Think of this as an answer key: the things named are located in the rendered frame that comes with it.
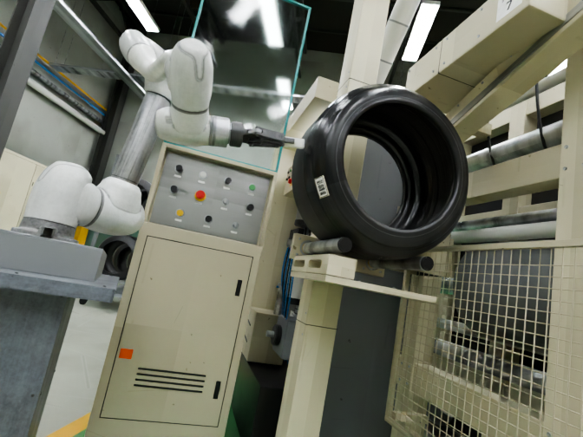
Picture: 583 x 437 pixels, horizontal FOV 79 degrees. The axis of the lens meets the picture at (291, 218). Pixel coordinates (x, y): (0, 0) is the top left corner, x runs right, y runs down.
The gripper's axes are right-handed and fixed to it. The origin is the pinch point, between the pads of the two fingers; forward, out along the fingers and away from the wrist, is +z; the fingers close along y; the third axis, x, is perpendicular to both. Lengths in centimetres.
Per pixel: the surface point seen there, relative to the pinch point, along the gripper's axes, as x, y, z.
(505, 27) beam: -36, -27, 57
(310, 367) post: 76, 26, 18
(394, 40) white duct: -88, 56, 70
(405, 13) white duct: -98, 48, 72
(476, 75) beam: -34, -4, 68
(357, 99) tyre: -12.3, -11.7, 16.4
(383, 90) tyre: -16.7, -11.7, 25.2
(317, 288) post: 47, 26, 20
